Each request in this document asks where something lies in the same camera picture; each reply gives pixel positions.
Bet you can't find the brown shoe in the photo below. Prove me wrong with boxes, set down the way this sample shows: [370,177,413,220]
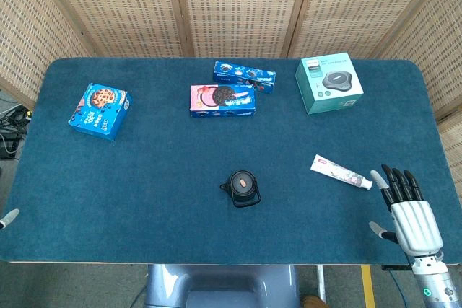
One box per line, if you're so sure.
[301,294,330,308]

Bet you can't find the pink and blue Oreo box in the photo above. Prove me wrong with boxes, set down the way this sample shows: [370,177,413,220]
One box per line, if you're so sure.
[189,84,258,118]

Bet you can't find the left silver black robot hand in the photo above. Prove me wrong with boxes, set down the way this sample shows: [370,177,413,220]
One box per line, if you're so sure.
[0,208,20,230]

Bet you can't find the teal speakerphone box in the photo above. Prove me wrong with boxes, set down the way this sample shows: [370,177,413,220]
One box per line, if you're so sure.
[295,51,365,115]

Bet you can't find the white table leg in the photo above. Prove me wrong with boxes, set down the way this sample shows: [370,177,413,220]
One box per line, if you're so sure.
[316,265,328,304]

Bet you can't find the blue chocolate chip cookie box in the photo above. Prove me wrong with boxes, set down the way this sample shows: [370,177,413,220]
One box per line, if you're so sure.
[68,82,134,141]

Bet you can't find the black power adapter with cables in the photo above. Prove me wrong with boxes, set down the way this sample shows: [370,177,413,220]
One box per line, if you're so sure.
[0,105,34,160]

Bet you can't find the small black teapot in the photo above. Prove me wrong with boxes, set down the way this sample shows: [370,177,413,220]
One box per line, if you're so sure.
[219,169,262,208]

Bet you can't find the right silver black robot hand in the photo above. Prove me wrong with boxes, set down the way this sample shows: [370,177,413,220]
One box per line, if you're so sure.
[368,163,445,258]

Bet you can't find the blue felt table cover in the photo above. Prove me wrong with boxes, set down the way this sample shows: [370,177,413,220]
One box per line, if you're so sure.
[0,56,462,266]

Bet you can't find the blue-grey robot base pedestal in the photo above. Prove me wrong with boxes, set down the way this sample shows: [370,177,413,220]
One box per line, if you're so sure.
[144,263,302,308]

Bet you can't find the white floral toothpaste tube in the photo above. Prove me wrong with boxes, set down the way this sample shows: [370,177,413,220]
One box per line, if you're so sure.
[310,154,374,191]

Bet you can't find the blue floor cable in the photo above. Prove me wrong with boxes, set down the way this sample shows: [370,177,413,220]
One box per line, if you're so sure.
[390,270,411,308]

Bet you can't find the woven bamboo screen panel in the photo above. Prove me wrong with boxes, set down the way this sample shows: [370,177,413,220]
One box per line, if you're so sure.
[0,0,95,110]
[287,0,456,60]
[27,0,194,58]
[172,0,321,59]
[373,0,462,193]

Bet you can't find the slim blue Oreo box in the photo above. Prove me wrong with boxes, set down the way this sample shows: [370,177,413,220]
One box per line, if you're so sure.
[212,61,277,94]

